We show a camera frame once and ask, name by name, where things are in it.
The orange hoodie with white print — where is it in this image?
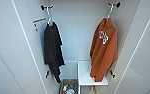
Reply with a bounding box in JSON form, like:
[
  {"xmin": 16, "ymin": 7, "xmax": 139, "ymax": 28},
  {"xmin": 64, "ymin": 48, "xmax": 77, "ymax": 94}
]
[{"xmin": 89, "ymin": 17, "xmax": 119, "ymax": 83}]

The white clothes hanger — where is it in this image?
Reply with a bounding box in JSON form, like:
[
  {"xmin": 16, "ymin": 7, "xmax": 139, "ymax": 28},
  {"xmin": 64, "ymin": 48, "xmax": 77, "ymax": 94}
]
[
  {"xmin": 44, "ymin": 7, "xmax": 56, "ymax": 28},
  {"xmin": 103, "ymin": 3, "xmax": 117, "ymax": 20}
]

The white wardrobe door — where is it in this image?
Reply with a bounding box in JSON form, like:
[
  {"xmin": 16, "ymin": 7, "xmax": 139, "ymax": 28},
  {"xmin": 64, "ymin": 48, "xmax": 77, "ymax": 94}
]
[
  {"xmin": 119, "ymin": 0, "xmax": 150, "ymax": 94},
  {"xmin": 0, "ymin": 0, "xmax": 49, "ymax": 94}
]

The white wardrobe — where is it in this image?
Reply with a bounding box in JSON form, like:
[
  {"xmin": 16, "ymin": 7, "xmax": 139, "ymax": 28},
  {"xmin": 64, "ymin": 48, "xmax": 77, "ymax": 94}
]
[{"xmin": 10, "ymin": 0, "xmax": 149, "ymax": 94}]

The black T-shirt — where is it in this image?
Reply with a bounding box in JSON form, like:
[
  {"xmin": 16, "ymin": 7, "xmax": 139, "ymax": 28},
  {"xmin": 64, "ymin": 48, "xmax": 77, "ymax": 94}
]
[{"xmin": 43, "ymin": 21, "xmax": 66, "ymax": 84}]

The white shelf box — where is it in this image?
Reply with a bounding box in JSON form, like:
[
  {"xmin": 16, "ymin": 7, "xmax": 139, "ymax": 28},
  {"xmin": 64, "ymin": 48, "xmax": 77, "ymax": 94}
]
[{"xmin": 77, "ymin": 59, "xmax": 109, "ymax": 94}]

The woven wicker basket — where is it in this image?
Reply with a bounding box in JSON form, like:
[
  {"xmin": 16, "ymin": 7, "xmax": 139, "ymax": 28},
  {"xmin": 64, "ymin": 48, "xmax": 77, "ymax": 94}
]
[{"xmin": 59, "ymin": 78, "xmax": 79, "ymax": 94}]

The small dark hook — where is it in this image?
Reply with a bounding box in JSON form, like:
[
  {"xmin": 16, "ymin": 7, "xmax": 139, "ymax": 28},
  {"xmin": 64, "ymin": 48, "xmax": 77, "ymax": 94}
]
[
  {"xmin": 45, "ymin": 69, "xmax": 51, "ymax": 79},
  {"xmin": 109, "ymin": 69, "xmax": 116, "ymax": 79}
]

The blue white toy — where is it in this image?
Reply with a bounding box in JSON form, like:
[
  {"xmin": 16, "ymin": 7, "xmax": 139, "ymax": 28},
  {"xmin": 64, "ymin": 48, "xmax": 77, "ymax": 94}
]
[{"xmin": 62, "ymin": 83, "xmax": 74, "ymax": 94}]

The orange label tag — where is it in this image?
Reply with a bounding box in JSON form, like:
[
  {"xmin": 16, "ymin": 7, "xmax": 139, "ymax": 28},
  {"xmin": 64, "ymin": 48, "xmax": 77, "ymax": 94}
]
[{"xmin": 32, "ymin": 17, "xmax": 47, "ymax": 32}]

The black wall hook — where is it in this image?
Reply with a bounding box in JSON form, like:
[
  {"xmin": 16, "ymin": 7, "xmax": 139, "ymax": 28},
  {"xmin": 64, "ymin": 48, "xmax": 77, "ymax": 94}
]
[
  {"xmin": 107, "ymin": 1, "xmax": 122, "ymax": 9},
  {"xmin": 40, "ymin": 3, "xmax": 55, "ymax": 12}
]

